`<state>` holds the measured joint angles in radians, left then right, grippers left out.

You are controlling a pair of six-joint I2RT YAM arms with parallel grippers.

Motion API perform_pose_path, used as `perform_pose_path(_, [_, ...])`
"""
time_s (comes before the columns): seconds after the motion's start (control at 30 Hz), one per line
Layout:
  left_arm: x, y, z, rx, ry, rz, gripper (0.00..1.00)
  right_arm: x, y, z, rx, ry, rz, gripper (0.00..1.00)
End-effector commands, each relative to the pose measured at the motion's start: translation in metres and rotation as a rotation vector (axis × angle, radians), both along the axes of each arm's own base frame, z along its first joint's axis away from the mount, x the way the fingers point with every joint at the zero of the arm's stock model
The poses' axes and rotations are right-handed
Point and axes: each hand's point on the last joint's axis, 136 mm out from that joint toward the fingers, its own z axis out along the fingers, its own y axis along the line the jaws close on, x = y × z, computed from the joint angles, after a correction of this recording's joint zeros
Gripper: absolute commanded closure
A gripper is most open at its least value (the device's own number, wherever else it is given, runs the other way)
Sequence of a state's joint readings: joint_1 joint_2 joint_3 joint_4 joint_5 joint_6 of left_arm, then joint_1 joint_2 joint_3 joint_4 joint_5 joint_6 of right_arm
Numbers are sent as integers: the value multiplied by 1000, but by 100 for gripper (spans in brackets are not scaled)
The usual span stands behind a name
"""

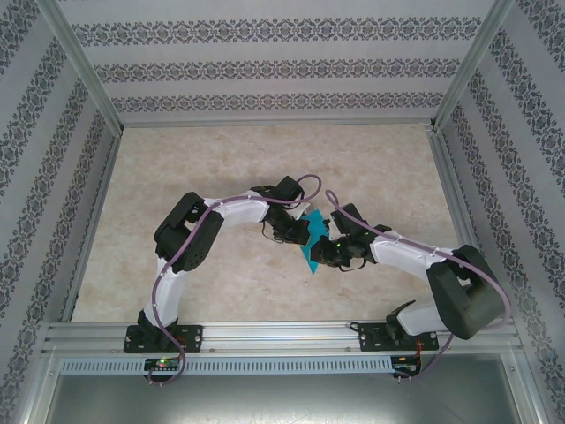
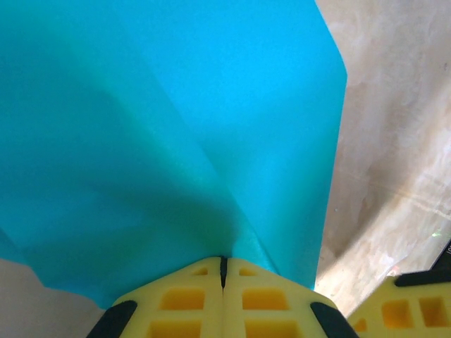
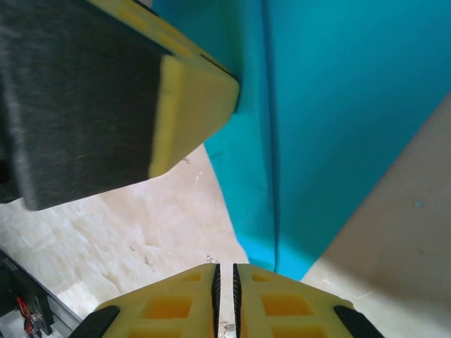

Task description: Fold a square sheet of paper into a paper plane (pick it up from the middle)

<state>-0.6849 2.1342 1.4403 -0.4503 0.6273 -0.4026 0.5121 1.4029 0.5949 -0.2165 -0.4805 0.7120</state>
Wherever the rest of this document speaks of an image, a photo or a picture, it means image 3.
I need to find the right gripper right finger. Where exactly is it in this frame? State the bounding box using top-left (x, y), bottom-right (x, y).
top-left (232, 263), bottom-right (385, 338)

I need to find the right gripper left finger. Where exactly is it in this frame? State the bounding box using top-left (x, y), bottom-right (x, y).
top-left (74, 263), bottom-right (221, 338)

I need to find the teal cloth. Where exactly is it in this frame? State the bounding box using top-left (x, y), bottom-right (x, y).
top-left (151, 0), bottom-right (451, 282)

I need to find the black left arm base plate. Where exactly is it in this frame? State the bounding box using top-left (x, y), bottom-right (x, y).
top-left (0, 251), bottom-right (56, 337)

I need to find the aluminium mounting rail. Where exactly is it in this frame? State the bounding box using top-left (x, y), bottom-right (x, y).
top-left (42, 291), bottom-right (85, 334)

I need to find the thin red wire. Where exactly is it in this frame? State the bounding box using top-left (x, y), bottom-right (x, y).
top-left (16, 295), bottom-right (38, 334)

